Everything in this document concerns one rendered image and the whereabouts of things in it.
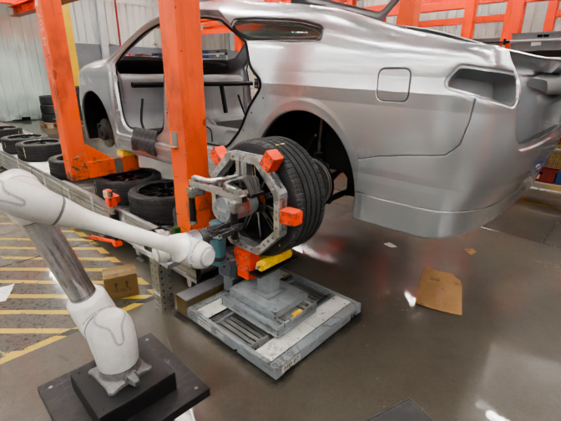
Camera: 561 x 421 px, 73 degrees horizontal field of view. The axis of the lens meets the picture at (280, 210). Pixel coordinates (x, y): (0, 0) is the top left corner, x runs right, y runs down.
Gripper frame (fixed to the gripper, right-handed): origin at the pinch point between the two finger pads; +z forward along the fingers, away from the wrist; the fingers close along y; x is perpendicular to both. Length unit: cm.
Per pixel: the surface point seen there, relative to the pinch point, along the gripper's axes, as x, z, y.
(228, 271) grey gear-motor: -53, 31, -44
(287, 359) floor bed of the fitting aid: -75, 15, 22
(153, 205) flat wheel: -38, 42, -155
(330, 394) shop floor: -83, 19, 48
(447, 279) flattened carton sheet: -81, 173, 49
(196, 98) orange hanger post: 54, 26, -60
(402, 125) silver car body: 46, 68, 47
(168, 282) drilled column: -62, 4, -73
